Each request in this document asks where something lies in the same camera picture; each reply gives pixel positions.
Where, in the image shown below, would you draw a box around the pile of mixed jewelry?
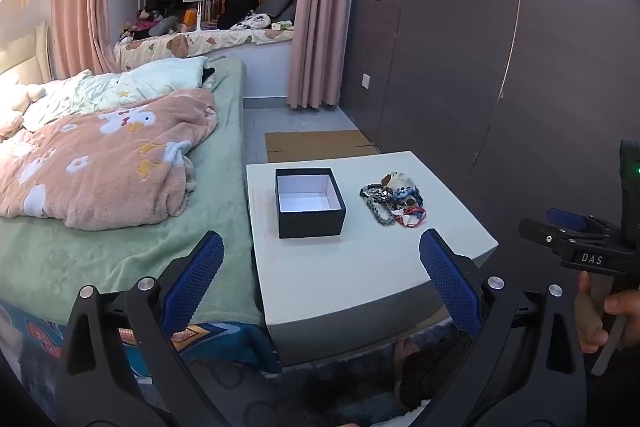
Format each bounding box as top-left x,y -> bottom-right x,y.
359,172 -> 427,228

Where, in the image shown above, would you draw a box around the white pillow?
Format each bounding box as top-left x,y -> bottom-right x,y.
0,82 -> 46,140

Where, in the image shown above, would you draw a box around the grey pillow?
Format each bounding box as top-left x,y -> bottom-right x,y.
255,0 -> 301,25

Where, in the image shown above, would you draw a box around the black spotted white cushion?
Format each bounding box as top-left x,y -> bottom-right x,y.
230,11 -> 273,31

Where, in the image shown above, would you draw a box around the blue printed bed sheet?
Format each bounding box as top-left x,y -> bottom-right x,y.
0,297 -> 281,378

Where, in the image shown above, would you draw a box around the bed with green sheet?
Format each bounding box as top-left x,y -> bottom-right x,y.
0,57 -> 281,378

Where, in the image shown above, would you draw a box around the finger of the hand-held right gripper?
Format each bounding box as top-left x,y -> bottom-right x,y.
546,208 -> 618,248
518,217 -> 571,255

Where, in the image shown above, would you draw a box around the person's foot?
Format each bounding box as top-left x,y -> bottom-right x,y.
391,336 -> 453,413

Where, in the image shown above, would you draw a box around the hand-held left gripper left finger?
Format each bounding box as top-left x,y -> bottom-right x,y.
56,231 -> 226,427

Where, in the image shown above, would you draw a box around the plush toy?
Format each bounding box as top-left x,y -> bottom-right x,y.
120,7 -> 178,42

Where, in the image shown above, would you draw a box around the printed window seat cushion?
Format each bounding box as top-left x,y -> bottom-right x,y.
114,27 -> 296,70

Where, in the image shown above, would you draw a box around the brown cardboard sheet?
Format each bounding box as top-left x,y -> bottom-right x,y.
264,130 -> 379,164

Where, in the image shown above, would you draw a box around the beige headboard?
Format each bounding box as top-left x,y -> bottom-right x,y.
0,21 -> 53,88

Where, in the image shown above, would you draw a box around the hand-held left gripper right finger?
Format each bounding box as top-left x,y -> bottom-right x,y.
419,228 -> 588,427

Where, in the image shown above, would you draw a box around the black bag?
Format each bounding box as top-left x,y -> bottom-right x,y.
218,0 -> 261,30

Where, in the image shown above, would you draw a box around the pink flowered blanket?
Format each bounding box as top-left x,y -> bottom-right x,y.
0,88 -> 221,230

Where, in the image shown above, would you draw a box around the person's right hand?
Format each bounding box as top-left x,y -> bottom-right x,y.
574,271 -> 640,353

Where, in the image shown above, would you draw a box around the white side table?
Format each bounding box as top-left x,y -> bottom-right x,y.
245,150 -> 499,367

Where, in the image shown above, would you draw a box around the pale green quilt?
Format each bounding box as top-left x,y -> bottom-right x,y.
22,56 -> 216,130

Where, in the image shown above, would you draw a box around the black jewelry box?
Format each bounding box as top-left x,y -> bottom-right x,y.
275,168 -> 347,239

